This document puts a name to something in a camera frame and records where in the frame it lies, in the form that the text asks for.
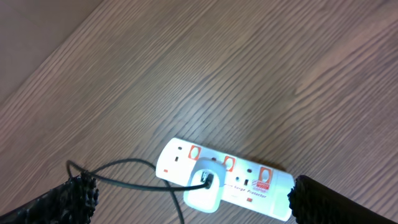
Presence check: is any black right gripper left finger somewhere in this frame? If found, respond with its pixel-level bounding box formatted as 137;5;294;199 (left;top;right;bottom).
1;173;99;224

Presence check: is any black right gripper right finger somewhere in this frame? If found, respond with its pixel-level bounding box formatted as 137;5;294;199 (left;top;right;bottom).
288;175;396;224

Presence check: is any black USB charging cable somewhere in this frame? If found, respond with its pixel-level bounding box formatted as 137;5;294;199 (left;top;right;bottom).
65;158;215;224

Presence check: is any white charger plug adapter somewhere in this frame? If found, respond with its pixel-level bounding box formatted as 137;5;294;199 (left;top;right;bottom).
183;158;226;213

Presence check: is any white power strip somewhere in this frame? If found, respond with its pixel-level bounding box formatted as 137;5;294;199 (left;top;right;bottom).
155;138;294;222

